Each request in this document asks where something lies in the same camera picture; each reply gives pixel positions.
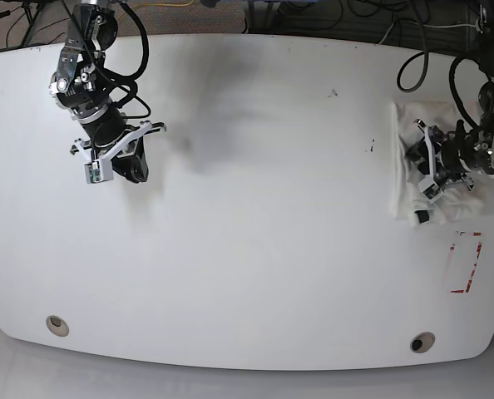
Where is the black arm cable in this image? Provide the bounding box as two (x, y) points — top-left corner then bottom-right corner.
(101, 0), (152, 121)
(396, 0), (493, 134)

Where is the black tripod stand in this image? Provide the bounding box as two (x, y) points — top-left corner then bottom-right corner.
(19, 0), (53, 48)

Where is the red tape rectangle marking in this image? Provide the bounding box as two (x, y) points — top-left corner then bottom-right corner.
(443, 231), (483, 294)

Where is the left table cable grommet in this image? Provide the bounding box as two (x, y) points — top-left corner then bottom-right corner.
(46, 315), (69, 337)

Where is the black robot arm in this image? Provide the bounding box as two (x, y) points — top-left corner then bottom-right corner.
(407, 1), (494, 188)
(49, 1), (152, 184)

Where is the table cable grommet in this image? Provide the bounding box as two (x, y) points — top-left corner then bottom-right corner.
(46, 315), (69, 337)
(410, 332), (436, 354)

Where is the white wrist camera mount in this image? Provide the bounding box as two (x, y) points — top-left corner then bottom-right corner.
(70, 121), (166, 184)
(412, 119), (477, 204)

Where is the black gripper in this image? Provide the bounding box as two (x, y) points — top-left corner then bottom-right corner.
(81, 110), (149, 184)
(405, 128), (467, 183)

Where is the white printed t-shirt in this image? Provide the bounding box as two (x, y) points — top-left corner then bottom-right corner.
(390, 101), (487, 227)

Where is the right table cable grommet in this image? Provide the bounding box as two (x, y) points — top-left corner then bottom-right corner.
(410, 332), (436, 354)

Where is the yellow cable on floor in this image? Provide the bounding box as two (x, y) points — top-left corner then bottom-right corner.
(117, 0), (195, 20)

